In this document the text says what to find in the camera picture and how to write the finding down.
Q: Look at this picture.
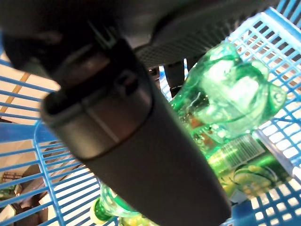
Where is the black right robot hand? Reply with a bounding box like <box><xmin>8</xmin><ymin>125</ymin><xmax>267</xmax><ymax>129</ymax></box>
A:
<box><xmin>0</xmin><ymin>0</ymin><xmax>280</xmax><ymax>226</ymax></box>

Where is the green soda bottle yellow cap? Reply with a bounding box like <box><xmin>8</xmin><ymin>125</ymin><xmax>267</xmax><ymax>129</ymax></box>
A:
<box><xmin>90</xmin><ymin>43</ymin><xmax>288</xmax><ymax>225</ymax></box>

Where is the blue plastic shopping basket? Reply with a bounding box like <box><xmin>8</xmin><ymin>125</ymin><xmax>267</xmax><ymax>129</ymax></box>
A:
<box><xmin>0</xmin><ymin>6</ymin><xmax>301</xmax><ymax>226</ymax></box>

